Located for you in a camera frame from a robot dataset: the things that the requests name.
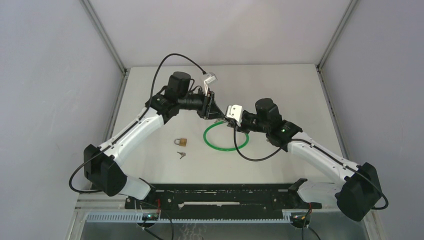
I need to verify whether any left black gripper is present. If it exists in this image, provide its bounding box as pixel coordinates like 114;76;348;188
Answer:
177;86;224;120

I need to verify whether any green cable lock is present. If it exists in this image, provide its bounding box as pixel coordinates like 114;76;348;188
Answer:
202;120;250;152

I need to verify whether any brass padlock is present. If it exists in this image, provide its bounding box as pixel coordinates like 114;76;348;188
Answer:
174;138;188;147

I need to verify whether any small silver key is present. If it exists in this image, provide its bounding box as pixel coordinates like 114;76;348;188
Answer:
177;151;187;159

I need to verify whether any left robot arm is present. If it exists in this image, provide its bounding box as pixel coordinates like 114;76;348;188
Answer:
83;71;225;209

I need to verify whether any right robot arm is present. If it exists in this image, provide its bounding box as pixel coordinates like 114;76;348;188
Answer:
225;98;389;222

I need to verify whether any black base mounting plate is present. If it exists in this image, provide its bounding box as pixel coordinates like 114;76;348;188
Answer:
124;178;322;220

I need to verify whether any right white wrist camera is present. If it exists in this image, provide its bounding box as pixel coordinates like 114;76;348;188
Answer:
225;104;244;126

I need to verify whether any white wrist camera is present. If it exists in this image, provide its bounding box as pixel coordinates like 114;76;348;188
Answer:
202;72;218;96
225;104;244;126

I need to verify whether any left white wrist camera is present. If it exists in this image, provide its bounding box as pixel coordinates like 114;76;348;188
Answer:
202;72;218;96

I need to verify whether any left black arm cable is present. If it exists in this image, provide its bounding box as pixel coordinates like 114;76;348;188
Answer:
68;53;208;194

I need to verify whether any right aluminium frame post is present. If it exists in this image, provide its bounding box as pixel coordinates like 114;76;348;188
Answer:
316;0;360;72

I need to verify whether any aluminium frame post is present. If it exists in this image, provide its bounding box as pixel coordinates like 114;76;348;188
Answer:
316;0;360;72
79;0;128;77

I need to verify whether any white slotted cable duct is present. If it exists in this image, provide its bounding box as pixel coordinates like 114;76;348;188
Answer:
85;211;305;224

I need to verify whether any left aluminium frame post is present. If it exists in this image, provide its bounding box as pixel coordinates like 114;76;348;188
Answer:
79;0;128;77

